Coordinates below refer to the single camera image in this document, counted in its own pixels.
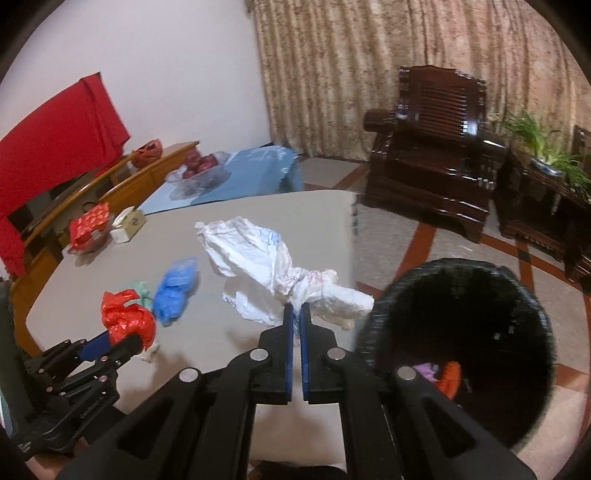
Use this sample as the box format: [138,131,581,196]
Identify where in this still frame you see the green potted plant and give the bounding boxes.
[492,108,587,185]

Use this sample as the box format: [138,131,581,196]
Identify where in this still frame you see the dark wooden side table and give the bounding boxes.
[499,152,591,264]

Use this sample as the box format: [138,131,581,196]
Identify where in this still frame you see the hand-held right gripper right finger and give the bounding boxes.
[300,305,539,480]

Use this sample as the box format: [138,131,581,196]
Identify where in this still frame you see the glass fruit bowl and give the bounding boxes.
[165,152,232,197]

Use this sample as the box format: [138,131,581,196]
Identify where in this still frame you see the orange foam fruit net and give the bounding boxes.
[436,361,462,398]

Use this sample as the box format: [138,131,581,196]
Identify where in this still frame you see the blue-topped coffee table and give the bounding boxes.
[139,144,303,215]

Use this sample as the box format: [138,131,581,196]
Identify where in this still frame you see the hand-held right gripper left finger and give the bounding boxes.
[55,305,295,480]

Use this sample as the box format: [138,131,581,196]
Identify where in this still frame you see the pile of red apples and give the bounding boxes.
[182,150,219,180]

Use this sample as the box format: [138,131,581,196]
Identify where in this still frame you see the red plastic bag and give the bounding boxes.
[100,288,158,349]

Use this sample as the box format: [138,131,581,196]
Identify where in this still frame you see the black trash bin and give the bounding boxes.
[355,258,557,450]

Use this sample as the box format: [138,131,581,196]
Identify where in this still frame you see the red cloth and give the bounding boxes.
[0,71,131,278]

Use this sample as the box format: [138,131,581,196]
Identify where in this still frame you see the black television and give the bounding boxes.
[8,178,93,236]

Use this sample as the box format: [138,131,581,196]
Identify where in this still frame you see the wooden television cabinet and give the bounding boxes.
[9,141,201,356]

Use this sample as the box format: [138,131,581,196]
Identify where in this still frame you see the red basket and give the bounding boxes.
[131,138,164,168]

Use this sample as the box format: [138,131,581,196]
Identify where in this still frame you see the blue plastic bag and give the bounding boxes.
[152,257,200,324]

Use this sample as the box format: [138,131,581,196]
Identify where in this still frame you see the white plastic bag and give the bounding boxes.
[194,217,376,332]

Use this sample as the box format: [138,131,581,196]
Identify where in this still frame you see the patterned beige curtain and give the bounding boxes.
[245,0,591,162]

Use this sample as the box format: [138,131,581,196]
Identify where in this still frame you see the crumpled white tissue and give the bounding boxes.
[136,339,162,363]

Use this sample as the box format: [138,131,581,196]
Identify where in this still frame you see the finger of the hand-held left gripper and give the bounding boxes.
[85,334,145,370]
[28,333,114,377]

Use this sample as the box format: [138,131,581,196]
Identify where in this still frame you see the grey tablecloth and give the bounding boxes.
[25,189,356,467]

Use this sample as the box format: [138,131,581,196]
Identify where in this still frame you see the glass dish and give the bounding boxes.
[69,231,114,256]

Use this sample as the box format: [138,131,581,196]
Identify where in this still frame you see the white tissue box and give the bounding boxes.
[110,206,147,244]

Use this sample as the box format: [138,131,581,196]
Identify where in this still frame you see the green plastic bag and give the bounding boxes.
[130,278,155,305]

